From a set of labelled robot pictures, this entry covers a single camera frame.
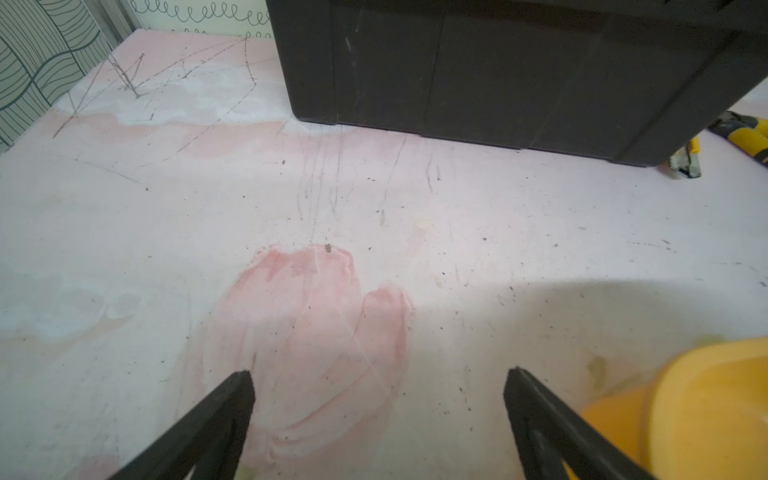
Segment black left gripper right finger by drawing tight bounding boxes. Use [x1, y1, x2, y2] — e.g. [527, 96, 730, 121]
[503, 367, 652, 480]

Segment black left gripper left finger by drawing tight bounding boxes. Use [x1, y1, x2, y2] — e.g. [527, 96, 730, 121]
[111, 371, 256, 480]

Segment yellow plastic storage tray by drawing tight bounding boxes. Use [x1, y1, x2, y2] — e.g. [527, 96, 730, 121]
[580, 337, 767, 479]

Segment black yellow toolbox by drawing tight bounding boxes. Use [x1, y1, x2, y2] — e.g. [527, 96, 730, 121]
[268, 0, 767, 167]

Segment yellow handled pliers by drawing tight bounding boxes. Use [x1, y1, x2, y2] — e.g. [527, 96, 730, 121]
[668, 111, 767, 179]

